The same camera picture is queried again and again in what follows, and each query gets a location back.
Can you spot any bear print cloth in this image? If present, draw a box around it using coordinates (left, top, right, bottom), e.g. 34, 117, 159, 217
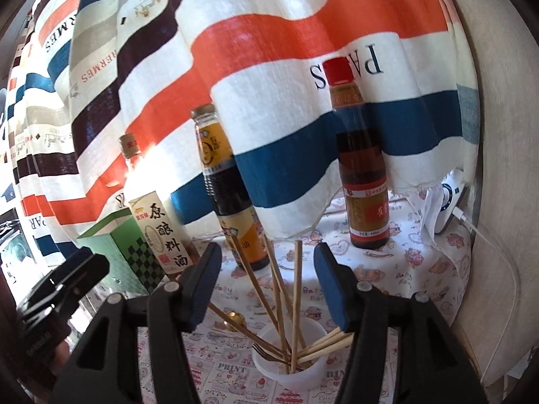
185, 185, 476, 346

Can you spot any striped curtain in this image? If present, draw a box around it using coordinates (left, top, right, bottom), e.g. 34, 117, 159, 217
0, 0, 481, 270

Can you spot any printed tablecloth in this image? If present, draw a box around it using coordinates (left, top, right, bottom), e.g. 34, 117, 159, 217
76, 320, 363, 404

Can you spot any white charger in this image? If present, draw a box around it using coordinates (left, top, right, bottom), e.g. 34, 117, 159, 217
425, 170, 469, 236

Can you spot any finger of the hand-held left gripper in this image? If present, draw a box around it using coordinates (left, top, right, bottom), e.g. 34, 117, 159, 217
48, 247, 94, 278
51, 256, 110, 304

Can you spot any translucent plastic cup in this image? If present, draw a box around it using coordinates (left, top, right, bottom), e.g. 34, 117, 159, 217
252, 315, 329, 392

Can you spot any red cap sauce bottle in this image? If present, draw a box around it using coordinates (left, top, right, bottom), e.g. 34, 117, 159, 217
324, 57, 390, 249

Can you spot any clear cooking wine bottle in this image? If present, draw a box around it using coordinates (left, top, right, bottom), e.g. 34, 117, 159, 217
120, 132, 198, 278

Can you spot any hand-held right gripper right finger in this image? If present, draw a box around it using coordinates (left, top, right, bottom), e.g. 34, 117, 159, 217
314, 243, 485, 404

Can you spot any white cable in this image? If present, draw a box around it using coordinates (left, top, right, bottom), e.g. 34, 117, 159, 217
454, 212, 525, 388

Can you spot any gold fork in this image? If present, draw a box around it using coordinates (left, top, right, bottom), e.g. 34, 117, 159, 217
253, 343, 291, 365

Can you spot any bundle of wooden chopsticks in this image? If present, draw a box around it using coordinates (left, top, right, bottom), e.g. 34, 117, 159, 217
208, 236, 356, 375

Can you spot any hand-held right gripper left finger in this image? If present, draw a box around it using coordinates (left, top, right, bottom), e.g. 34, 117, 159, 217
63, 243, 223, 404

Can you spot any gold spoon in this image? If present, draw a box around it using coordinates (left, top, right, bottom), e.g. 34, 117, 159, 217
212, 311, 253, 334

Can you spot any green checkered box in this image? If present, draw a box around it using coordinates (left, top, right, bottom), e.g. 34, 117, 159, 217
78, 210, 169, 295

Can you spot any dark soy sauce bottle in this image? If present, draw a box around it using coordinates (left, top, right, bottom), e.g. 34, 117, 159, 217
191, 105, 270, 270

